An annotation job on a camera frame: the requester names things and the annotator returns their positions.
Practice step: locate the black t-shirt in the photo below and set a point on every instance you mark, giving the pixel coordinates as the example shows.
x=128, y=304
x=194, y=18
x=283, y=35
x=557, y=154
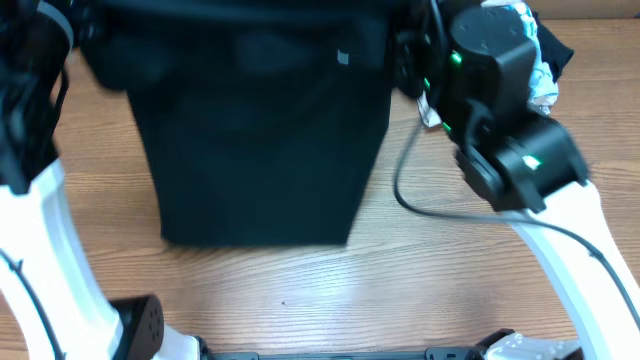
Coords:
x=261, y=120

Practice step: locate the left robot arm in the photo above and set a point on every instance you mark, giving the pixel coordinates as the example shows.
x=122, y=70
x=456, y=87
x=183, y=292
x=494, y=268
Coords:
x=46, y=278

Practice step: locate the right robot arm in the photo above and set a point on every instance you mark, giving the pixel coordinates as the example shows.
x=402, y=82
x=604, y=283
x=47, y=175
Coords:
x=470, y=64

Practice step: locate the beige folded garment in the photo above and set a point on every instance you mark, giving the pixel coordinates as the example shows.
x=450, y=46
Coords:
x=428, y=115

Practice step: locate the grey patterned folded garment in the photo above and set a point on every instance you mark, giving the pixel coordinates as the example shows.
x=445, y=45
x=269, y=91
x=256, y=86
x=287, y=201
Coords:
x=543, y=104

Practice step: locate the light blue printed t-shirt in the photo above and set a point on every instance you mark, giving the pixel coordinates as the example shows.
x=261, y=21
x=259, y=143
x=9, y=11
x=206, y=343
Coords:
x=541, y=81

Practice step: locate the black garment in pile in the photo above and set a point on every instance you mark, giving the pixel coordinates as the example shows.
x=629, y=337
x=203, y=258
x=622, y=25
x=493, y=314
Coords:
x=553, y=52

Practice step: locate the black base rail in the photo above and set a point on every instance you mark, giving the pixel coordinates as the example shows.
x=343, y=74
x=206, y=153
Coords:
x=340, y=355

